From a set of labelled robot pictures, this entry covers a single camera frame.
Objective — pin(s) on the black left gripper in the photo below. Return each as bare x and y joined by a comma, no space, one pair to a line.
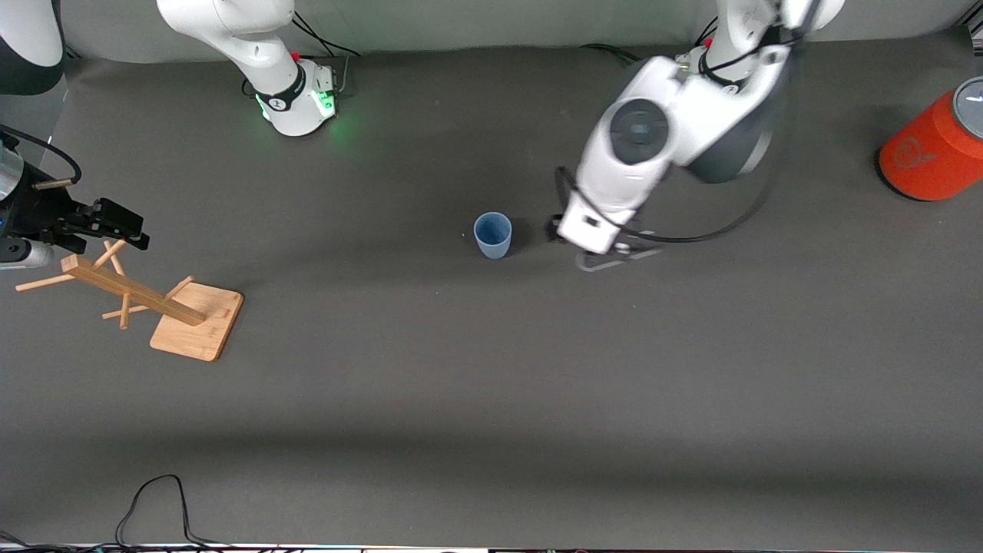
551,230

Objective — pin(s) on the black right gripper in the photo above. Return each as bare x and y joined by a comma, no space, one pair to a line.
37,209

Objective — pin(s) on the light blue plastic cup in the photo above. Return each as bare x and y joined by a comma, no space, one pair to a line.
493,246

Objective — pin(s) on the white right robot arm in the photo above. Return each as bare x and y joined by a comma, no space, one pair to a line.
276,77

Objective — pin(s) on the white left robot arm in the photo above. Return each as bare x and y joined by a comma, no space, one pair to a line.
637,130

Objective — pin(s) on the wooden mug rack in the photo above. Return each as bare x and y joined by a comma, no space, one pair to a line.
192,326

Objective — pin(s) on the orange can with grey lid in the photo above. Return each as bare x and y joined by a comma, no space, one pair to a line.
929,153

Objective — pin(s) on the aluminium frame rail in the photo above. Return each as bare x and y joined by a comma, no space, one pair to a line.
974,29
71,52

